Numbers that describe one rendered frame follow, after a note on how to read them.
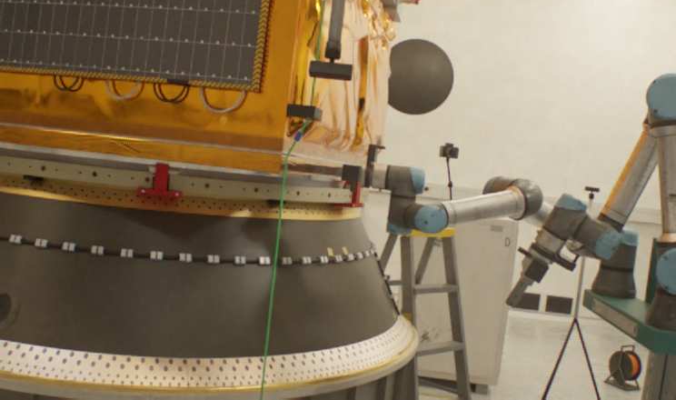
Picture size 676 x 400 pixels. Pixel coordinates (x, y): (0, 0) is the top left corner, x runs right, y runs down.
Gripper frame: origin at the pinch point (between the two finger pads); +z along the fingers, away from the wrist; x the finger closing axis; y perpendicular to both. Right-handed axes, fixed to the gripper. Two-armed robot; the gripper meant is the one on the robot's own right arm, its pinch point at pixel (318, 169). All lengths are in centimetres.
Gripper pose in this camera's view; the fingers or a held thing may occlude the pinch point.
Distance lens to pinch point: 205.2
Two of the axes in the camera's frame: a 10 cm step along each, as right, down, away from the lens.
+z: -9.8, -1.1, 1.6
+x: 1.6, -0.1, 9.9
